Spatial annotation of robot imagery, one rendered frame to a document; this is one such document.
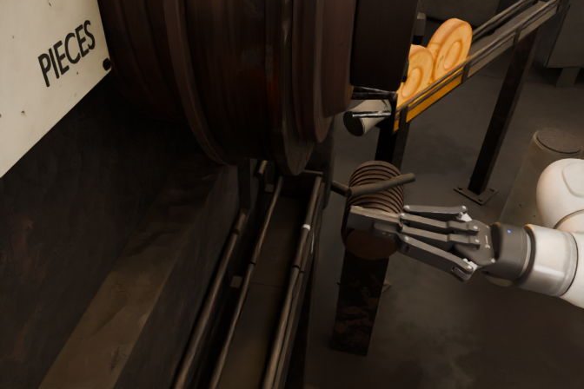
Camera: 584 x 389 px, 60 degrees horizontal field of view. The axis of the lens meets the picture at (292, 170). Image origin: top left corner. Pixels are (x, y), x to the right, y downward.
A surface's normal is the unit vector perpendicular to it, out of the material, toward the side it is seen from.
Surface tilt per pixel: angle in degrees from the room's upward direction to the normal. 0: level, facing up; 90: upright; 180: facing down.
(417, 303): 0
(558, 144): 0
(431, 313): 0
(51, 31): 90
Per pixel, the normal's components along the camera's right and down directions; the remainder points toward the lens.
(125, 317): 0.04, -0.77
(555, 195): -0.77, -0.58
